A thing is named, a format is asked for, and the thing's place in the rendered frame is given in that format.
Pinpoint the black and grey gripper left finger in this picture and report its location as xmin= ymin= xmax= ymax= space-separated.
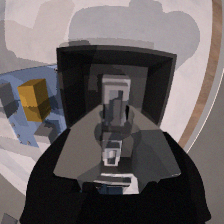
xmin=19 ymin=103 xmax=105 ymax=224

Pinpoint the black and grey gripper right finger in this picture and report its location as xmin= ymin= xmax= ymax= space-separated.
xmin=125 ymin=104 xmax=211 ymax=222

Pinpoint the yellow-brown block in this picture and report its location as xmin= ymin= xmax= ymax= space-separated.
xmin=17 ymin=78 xmax=51 ymax=122

